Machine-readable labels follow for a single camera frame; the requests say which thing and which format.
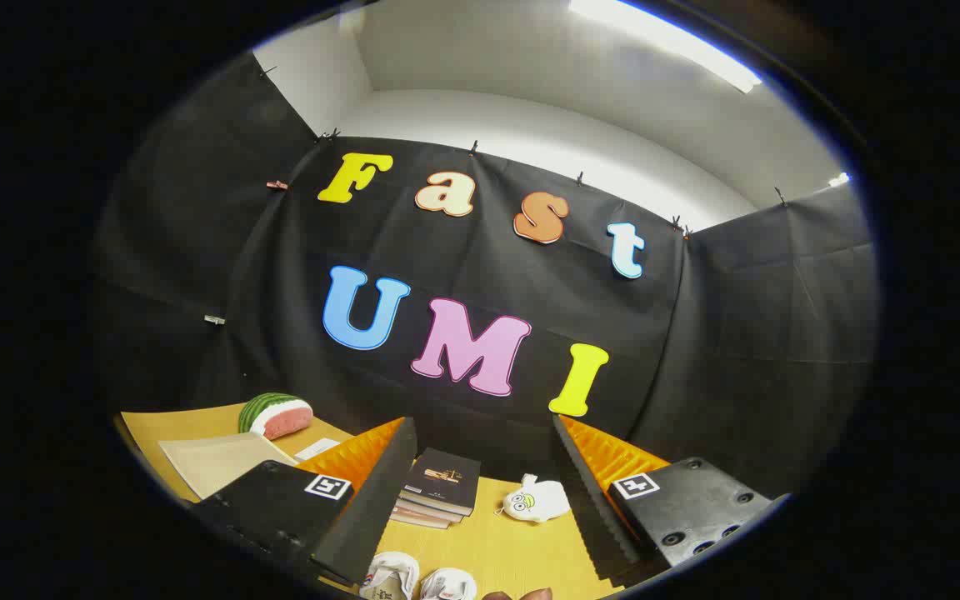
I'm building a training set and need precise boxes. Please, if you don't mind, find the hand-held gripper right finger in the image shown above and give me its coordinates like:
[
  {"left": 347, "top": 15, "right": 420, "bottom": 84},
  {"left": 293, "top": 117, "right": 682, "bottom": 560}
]
[{"left": 552, "top": 414, "right": 789, "bottom": 584}]

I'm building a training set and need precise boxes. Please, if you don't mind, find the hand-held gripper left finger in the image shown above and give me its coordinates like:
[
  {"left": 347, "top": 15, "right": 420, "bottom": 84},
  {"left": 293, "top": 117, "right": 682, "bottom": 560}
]
[{"left": 192, "top": 417, "right": 418, "bottom": 588}]

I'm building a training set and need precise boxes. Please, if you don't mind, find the white canvas shoe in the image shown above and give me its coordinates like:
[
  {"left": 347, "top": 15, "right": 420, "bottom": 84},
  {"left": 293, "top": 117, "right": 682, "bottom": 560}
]
[
  {"left": 420, "top": 568, "right": 478, "bottom": 600},
  {"left": 361, "top": 552, "right": 420, "bottom": 600}
]

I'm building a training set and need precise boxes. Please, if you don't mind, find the beige storage box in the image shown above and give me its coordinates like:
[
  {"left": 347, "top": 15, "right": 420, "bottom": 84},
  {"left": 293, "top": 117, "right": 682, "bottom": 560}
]
[{"left": 157, "top": 432, "right": 299, "bottom": 501}]

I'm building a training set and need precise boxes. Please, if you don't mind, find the white plush toy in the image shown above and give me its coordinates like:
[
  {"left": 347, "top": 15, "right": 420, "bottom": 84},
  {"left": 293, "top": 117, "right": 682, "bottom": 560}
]
[{"left": 496, "top": 473, "right": 571, "bottom": 524}]

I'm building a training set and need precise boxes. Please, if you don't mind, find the white portrait cover book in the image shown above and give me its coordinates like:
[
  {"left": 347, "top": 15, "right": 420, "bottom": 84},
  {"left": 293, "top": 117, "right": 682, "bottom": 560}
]
[{"left": 292, "top": 437, "right": 342, "bottom": 463}]

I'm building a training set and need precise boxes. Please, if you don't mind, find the black hardcover book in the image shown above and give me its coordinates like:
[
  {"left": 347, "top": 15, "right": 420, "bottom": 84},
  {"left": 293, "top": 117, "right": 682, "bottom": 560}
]
[{"left": 401, "top": 447, "right": 482, "bottom": 516}]

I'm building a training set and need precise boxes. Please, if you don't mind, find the watermelon slice toy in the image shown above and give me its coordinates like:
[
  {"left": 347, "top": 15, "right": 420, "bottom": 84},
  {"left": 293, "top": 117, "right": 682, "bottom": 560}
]
[{"left": 237, "top": 392, "right": 315, "bottom": 441}]

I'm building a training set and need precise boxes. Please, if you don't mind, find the black backdrop cloth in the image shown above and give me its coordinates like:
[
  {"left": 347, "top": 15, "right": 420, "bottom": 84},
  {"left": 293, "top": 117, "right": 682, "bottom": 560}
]
[{"left": 88, "top": 50, "right": 879, "bottom": 501}]

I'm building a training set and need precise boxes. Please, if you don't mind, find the long ceiling light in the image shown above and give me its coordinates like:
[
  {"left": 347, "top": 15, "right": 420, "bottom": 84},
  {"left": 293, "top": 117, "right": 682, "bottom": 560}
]
[{"left": 567, "top": 0, "right": 763, "bottom": 94}]

